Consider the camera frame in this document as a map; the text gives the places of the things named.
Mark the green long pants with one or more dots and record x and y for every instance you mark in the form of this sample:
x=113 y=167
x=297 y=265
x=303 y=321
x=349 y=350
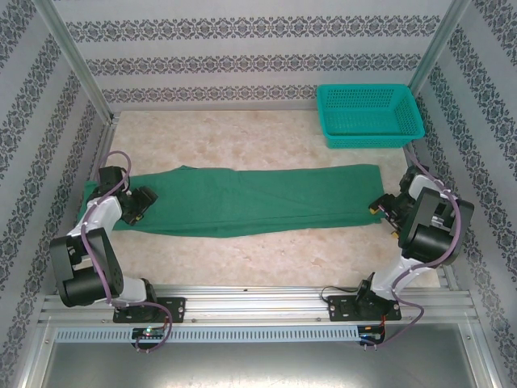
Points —
x=262 y=198

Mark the left aluminium frame post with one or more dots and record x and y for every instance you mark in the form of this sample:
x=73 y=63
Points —
x=76 y=60

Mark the aluminium side rail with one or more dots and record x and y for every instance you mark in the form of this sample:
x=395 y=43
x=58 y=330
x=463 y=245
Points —
x=106 y=137
x=410 y=155

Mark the teal plastic basket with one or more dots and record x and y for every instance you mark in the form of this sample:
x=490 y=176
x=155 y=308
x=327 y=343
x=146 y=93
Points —
x=363 y=121

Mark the aluminium frame post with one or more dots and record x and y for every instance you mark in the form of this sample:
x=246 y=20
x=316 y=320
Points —
x=440 y=40
x=76 y=60

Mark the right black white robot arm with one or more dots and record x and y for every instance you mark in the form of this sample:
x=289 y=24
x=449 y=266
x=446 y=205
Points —
x=428 y=242

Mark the right aluminium frame post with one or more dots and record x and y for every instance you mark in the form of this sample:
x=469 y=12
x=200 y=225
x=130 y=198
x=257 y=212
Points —
x=440 y=40

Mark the right aluminium side rail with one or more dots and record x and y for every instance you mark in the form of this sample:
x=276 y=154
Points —
x=410 y=155

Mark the aluminium mounting rail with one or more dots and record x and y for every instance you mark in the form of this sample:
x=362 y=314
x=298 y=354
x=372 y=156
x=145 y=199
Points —
x=258 y=303

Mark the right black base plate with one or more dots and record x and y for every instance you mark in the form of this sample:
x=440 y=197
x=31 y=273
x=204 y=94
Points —
x=339 y=309

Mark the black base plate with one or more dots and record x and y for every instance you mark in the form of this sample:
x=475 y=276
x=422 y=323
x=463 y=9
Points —
x=339 y=309
x=175 y=309

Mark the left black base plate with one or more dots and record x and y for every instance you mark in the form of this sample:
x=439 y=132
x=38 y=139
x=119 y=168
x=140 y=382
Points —
x=175 y=309

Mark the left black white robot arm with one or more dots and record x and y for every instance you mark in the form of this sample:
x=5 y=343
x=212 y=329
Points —
x=85 y=279

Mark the left aluminium side rail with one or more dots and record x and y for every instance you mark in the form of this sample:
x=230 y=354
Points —
x=106 y=137

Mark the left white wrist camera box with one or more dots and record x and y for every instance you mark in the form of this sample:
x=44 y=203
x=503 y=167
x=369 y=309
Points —
x=129 y=194

